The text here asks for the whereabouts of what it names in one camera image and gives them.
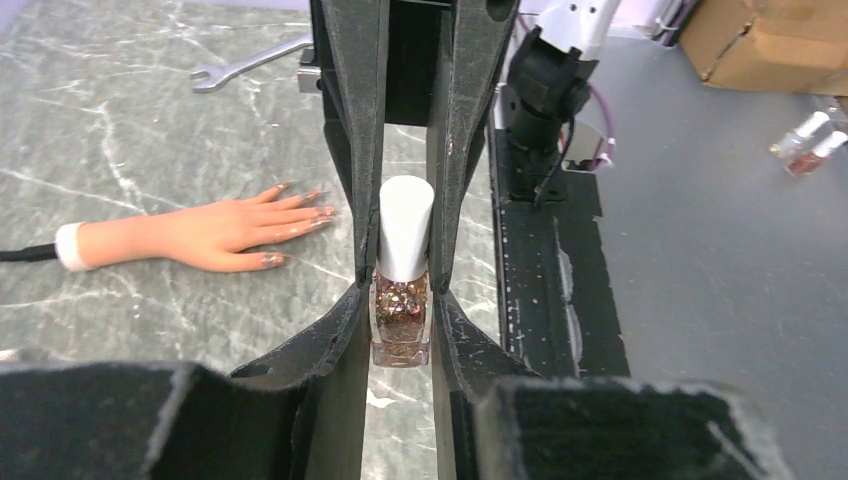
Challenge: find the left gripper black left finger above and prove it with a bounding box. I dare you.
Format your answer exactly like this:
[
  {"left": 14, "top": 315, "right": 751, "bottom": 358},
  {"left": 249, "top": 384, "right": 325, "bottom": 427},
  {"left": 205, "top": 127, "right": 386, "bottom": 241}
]
[{"left": 1, "top": 285, "right": 368, "bottom": 479}]

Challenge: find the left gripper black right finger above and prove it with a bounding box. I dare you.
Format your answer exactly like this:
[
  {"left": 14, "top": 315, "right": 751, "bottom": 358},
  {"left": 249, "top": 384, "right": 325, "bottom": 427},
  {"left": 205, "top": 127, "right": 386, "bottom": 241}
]
[{"left": 432, "top": 293, "right": 793, "bottom": 479}]

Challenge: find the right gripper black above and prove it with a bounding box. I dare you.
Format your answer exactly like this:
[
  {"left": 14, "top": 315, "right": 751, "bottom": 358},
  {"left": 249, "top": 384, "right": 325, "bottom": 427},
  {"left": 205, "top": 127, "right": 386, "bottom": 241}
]
[{"left": 301, "top": 1, "right": 519, "bottom": 294}]

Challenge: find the glitter nail polish bottle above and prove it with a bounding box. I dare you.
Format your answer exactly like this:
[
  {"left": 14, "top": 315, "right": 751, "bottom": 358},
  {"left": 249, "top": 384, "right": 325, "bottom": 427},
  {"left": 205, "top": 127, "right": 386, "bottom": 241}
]
[{"left": 369, "top": 175, "right": 435, "bottom": 368}]

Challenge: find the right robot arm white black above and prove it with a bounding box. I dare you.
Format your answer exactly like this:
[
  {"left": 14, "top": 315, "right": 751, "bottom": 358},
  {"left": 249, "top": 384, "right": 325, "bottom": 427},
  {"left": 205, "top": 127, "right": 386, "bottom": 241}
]
[{"left": 309, "top": 1, "right": 617, "bottom": 292}]

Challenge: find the mannequin practice hand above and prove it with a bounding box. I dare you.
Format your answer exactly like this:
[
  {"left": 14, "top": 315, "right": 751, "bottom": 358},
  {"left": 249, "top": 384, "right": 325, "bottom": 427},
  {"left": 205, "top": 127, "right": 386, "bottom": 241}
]
[{"left": 54, "top": 184, "right": 336, "bottom": 273}]

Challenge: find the silver open-end wrench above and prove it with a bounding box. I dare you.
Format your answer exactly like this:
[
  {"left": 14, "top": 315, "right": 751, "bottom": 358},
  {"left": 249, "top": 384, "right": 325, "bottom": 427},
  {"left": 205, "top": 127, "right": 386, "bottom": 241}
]
[{"left": 190, "top": 34, "right": 313, "bottom": 94}]

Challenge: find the black flexible hand stand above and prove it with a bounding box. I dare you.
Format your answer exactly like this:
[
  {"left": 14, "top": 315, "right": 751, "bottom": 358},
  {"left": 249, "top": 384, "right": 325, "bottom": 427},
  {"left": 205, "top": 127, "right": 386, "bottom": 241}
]
[{"left": 0, "top": 243, "right": 58, "bottom": 263}]

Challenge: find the cardboard box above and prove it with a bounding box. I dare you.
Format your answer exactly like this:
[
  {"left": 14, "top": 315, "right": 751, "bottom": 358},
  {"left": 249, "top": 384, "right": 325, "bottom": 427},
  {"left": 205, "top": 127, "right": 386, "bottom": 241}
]
[{"left": 679, "top": 0, "right": 847, "bottom": 97}]

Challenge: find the spare nail polish bottle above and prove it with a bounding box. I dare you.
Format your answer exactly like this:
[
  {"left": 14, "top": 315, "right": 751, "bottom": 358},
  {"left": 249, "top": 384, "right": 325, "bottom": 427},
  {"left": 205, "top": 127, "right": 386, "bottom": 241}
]
[
  {"left": 769, "top": 110, "right": 830, "bottom": 158},
  {"left": 785, "top": 130, "right": 847, "bottom": 177}
]

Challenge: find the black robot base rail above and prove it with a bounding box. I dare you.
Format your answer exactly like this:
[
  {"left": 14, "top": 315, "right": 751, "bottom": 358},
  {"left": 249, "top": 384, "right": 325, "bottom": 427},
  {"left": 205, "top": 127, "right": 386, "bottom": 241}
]
[{"left": 489, "top": 130, "right": 630, "bottom": 377}]

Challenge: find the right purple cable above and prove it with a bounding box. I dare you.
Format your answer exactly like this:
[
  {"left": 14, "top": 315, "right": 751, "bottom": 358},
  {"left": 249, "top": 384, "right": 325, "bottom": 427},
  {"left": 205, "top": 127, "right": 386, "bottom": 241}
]
[{"left": 586, "top": 82, "right": 619, "bottom": 172}]

